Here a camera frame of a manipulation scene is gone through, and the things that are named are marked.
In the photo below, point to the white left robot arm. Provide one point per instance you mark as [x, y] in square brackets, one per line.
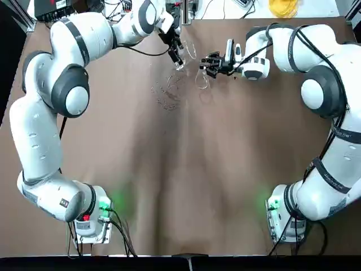
[34, 135]

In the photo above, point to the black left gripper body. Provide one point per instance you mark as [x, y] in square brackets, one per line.
[167, 38]

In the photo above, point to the grey USB hub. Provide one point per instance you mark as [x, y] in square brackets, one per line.
[126, 7]

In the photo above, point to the clear glass beaker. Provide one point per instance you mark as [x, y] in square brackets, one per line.
[189, 53]

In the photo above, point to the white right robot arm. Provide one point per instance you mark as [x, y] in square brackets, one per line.
[310, 48]

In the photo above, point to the white desk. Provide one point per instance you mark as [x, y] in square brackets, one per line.
[220, 8]

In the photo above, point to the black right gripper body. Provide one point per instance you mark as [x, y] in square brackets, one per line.
[225, 65]

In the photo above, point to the black box with red logo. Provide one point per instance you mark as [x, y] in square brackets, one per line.
[45, 8]

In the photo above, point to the aluminium frame post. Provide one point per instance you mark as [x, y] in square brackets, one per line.
[25, 17]
[354, 9]
[187, 17]

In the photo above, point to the clear glass conical flask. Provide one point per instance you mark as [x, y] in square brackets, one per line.
[203, 82]

